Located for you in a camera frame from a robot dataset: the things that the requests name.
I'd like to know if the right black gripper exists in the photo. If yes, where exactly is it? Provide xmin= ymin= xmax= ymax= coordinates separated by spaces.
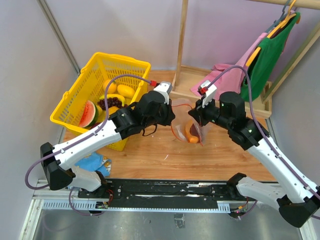
xmin=188 ymin=94 xmax=232 ymax=130

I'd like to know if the clear zip top bag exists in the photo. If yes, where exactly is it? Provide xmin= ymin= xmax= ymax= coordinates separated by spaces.
xmin=170 ymin=98 xmax=211 ymax=146

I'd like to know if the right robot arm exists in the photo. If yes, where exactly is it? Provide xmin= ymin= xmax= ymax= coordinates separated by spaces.
xmin=188 ymin=91 xmax=320 ymax=228

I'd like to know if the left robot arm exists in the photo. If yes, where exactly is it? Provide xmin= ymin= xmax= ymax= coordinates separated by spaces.
xmin=40 ymin=84 xmax=175 ymax=198

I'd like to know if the wooden clothes rack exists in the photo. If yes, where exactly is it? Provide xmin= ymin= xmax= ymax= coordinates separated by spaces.
xmin=171 ymin=0 xmax=320 ymax=119

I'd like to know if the yellow mango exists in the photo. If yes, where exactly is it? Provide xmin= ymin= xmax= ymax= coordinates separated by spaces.
xmin=117 ymin=84 xmax=136 ymax=99

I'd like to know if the pink shirt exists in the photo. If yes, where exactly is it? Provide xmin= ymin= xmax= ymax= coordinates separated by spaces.
xmin=190 ymin=32 xmax=268 ymax=101

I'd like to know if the yellow pear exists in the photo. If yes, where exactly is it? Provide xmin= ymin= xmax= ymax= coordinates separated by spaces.
xmin=108 ymin=106 xmax=119 ymax=116

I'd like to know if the dark red grape bunch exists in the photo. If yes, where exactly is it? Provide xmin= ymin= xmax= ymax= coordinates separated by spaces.
xmin=97 ymin=97 xmax=123 ymax=111

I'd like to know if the yellow banana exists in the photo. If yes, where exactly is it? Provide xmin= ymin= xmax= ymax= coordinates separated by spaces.
xmin=99 ymin=93 xmax=126 ymax=107

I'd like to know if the orange fruit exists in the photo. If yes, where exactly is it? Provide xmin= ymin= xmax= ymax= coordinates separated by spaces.
xmin=102 ymin=79 xmax=117 ymax=94

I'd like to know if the watermelon slice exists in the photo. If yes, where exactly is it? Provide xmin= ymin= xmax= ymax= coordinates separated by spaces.
xmin=78 ymin=100 xmax=99 ymax=128

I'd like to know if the yellow plastic basket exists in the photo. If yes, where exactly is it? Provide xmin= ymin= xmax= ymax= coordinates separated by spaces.
xmin=50 ymin=52 xmax=151 ymax=136

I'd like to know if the blue patterned cloth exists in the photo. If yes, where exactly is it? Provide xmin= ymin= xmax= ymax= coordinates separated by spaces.
xmin=75 ymin=152 xmax=112 ymax=177

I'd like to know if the green shirt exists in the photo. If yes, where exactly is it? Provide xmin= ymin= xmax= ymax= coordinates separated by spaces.
xmin=239 ymin=12 xmax=301 ymax=102

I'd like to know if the grey hanger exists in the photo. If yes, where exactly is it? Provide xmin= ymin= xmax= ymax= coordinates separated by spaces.
xmin=265 ymin=0 xmax=297 ymax=34

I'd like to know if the yellow hanger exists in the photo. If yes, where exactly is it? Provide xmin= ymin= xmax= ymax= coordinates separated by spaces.
xmin=245 ymin=10 xmax=297 ymax=67

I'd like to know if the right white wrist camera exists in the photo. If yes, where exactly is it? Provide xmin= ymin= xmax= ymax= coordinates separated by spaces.
xmin=198 ymin=80 xmax=217 ymax=108

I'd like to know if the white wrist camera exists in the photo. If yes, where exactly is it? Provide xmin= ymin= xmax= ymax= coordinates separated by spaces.
xmin=198 ymin=80 xmax=217 ymax=108
xmin=153 ymin=81 xmax=173 ymax=105

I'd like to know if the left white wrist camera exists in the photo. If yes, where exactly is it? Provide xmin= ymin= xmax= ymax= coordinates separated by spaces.
xmin=153 ymin=81 xmax=173 ymax=105

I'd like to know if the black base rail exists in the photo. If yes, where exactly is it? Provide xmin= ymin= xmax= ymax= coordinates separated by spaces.
xmin=69 ymin=177 xmax=257 ymax=215

